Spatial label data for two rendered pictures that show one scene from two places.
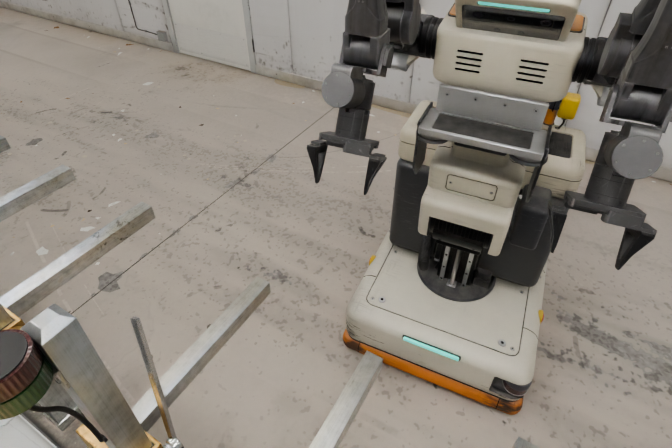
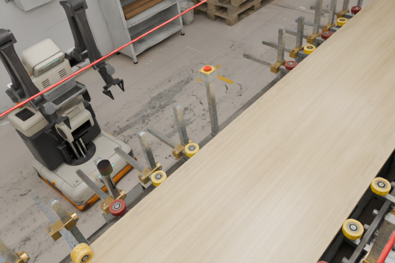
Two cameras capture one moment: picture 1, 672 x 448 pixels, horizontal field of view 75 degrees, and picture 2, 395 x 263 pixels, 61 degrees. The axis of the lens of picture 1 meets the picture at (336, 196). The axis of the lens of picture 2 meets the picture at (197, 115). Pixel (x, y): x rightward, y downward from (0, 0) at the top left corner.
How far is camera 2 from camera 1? 1.46 m
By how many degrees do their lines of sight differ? 52
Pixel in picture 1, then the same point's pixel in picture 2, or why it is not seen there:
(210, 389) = not seen: outside the picture
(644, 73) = (95, 57)
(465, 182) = (70, 114)
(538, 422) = (141, 158)
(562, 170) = not seen: hidden behind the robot
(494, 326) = (108, 148)
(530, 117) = (72, 83)
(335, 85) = (48, 108)
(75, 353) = not seen: hidden behind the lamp
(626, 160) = (110, 71)
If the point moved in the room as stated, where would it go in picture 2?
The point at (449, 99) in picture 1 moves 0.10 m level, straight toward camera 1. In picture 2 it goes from (50, 96) to (61, 100)
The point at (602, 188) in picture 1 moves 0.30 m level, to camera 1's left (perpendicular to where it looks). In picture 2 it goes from (109, 80) to (87, 111)
